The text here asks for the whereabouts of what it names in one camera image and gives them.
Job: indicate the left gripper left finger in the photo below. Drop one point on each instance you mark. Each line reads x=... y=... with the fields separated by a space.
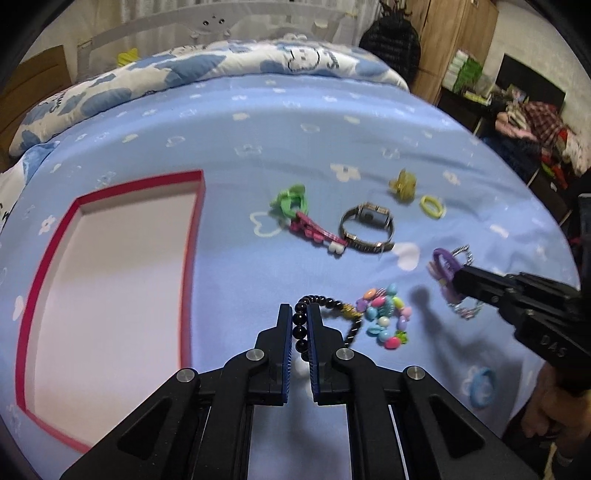
x=197 y=425

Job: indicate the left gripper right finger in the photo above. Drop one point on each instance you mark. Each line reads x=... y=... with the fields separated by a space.
x=402 y=424

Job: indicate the yellow hair claw clip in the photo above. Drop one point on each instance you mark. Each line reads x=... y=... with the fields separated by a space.
x=404 y=186

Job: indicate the metal wristwatch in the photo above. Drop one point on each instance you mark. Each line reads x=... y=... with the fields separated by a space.
x=368 y=228

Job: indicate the pink hair clip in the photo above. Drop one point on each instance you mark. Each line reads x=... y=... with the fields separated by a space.
x=302 y=224

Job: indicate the person's right hand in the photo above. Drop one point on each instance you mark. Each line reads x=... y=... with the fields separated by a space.
x=551 y=404

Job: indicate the red shallow tray box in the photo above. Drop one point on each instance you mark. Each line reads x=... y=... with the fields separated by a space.
x=108 y=314

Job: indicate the pile of clothes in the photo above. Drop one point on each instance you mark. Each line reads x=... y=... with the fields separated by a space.
x=531 y=136

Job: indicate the light blue bed sheet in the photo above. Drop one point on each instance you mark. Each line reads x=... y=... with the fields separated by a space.
x=269 y=146

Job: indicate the green white boxes stack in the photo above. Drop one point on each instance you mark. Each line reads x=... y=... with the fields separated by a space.
x=463 y=71

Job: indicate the white patterned pillow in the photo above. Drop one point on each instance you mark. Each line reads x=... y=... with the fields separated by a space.
x=12 y=183

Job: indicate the wooden wardrobe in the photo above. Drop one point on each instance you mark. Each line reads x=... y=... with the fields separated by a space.
x=444 y=27

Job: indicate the black jacket hanging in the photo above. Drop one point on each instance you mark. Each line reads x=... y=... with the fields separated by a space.
x=393 y=39

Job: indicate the blue white patterned quilt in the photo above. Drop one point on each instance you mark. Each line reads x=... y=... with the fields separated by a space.
x=291 y=55

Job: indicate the wooden headboard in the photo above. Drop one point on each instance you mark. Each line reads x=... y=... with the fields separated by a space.
x=33 y=81

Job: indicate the grey crib bumper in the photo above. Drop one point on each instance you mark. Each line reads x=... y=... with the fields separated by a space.
x=210 y=21

